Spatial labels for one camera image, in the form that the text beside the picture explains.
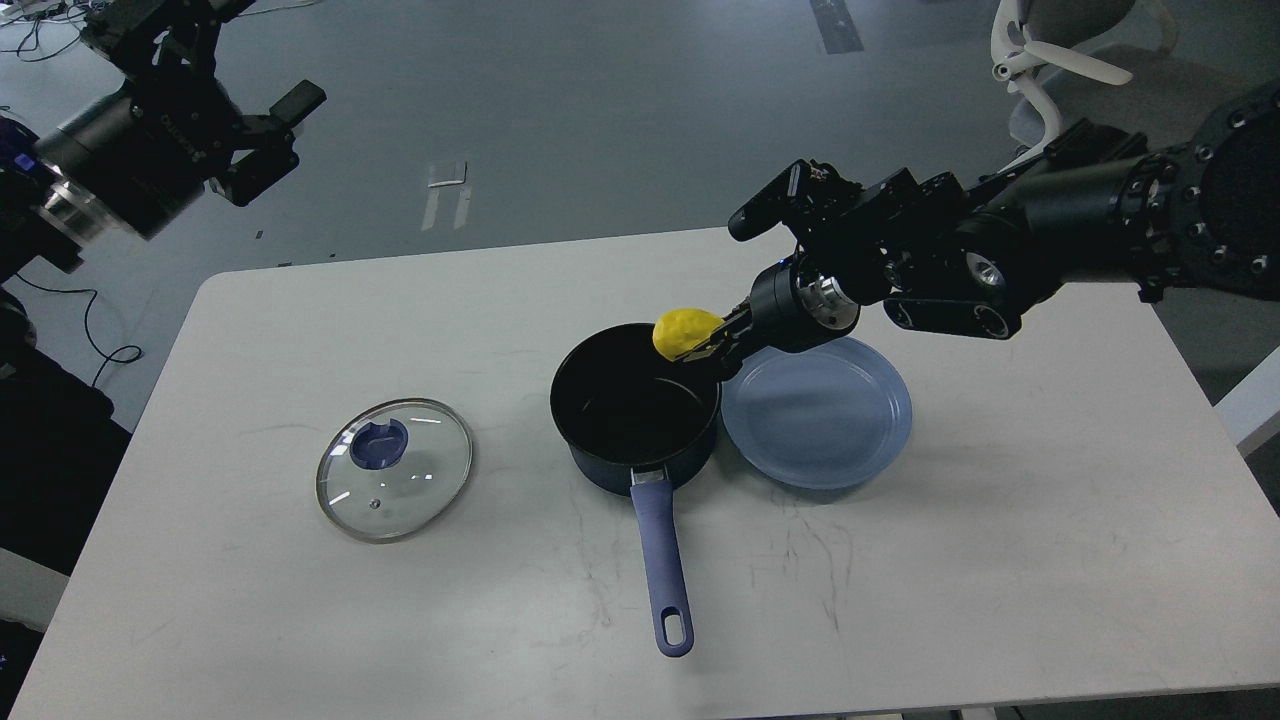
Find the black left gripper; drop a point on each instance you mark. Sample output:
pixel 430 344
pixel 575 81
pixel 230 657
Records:
pixel 138 157

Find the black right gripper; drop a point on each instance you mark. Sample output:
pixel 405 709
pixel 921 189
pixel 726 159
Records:
pixel 789 307

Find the yellow potato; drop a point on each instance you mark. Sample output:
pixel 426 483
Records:
pixel 681 330

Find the glass pot lid blue knob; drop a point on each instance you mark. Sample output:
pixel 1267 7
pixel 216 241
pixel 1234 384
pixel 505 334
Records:
pixel 385 475

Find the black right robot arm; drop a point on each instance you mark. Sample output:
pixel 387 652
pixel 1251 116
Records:
pixel 1097 205

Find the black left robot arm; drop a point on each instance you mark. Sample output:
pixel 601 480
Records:
pixel 26 236

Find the dark blue saucepan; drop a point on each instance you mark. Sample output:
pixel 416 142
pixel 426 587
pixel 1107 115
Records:
pixel 640 426

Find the blue plate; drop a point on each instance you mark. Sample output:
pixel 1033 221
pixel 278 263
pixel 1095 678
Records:
pixel 826 420

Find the black box at left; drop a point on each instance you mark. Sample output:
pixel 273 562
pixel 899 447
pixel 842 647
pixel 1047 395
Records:
pixel 60 452

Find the white grey office chair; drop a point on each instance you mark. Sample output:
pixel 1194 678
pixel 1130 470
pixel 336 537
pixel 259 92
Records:
pixel 1035 51

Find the white table corner right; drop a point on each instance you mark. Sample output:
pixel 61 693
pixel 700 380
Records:
pixel 1250 410

